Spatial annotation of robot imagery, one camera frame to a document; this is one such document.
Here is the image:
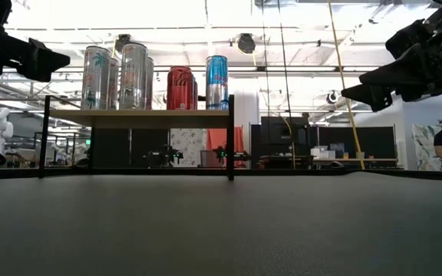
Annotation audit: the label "silver Celsius can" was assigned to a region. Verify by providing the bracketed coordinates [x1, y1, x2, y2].
[80, 44, 111, 111]

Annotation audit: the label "Celsius Peach Vibe can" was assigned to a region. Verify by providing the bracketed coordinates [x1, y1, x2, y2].
[107, 57, 120, 111]

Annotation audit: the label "white Celsius can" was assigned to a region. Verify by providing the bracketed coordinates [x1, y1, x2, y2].
[118, 41, 148, 111]

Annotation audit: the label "short red soda can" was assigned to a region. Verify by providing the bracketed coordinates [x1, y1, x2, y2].
[166, 65, 195, 111]

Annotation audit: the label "Red Bull Sugarfree can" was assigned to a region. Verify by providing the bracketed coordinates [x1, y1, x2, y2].
[205, 54, 230, 111]

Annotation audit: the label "patterned tarp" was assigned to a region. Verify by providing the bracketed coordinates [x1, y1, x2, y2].
[411, 123, 442, 172]

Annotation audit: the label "wooden workbench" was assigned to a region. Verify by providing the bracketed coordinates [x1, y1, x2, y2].
[274, 154, 398, 170]

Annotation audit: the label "white boxes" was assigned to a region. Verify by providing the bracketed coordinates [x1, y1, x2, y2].
[310, 141, 351, 161]

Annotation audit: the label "black cabinet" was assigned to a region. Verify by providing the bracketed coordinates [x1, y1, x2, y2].
[249, 114, 311, 169]

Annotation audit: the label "black round ceiling reel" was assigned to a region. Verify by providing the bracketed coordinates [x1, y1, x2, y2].
[236, 32, 257, 54]

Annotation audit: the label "white floral panel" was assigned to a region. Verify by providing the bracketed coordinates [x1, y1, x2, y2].
[170, 127, 208, 168]

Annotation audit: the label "orange cloth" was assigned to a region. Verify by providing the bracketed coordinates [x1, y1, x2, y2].
[206, 126, 246, 169]

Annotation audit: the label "black table mat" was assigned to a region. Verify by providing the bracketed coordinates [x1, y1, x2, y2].
[0, 170, 442, 276]

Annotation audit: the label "yellow extension cable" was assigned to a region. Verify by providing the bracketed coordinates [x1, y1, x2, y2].
[327, 0, 366, 170]

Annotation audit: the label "grey ceiling cable reel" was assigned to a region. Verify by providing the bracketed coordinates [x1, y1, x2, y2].
[114, 33, 133, 53]

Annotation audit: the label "wooden shelf black frame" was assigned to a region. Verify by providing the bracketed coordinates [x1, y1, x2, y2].
[38, 94, 236, 181]

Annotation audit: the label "thin yellow cable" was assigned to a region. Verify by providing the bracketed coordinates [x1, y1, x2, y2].
[280, 114, 297, 170]

